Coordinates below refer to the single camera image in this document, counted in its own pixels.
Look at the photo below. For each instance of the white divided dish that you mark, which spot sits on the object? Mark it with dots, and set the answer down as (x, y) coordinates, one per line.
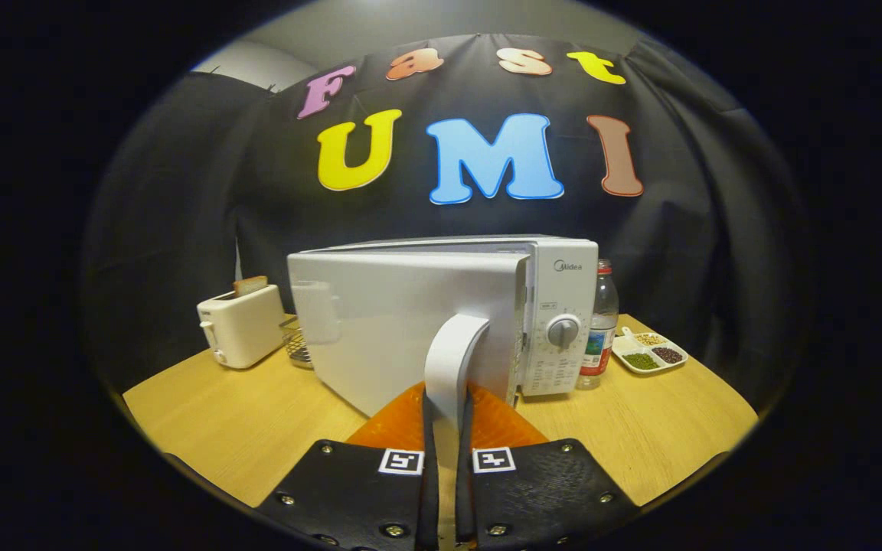
(625, 344)

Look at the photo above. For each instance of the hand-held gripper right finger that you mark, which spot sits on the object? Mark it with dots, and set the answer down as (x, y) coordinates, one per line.
(464, 505)

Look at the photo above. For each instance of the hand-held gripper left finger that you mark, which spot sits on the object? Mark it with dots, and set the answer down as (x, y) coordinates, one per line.
(430, 505)

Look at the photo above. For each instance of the pile of yellow beans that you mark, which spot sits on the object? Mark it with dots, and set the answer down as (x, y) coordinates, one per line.
(651, 339)

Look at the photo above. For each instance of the white microwave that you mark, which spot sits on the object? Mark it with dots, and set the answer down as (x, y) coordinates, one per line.
(395, 321)

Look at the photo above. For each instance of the clear plastic water bottle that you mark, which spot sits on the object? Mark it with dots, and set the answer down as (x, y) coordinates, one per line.
(602, 337)

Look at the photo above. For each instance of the cream toaster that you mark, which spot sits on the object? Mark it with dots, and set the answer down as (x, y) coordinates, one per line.
(246, 329)

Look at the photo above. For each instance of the brown bread slice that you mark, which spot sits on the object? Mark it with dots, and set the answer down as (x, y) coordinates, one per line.
(249, 286)

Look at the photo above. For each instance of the pile of green beans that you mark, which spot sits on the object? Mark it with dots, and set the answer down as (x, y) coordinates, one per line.
(641, 361)

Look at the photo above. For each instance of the pile of red beans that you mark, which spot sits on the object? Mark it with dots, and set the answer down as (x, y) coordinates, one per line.
(668, 355)

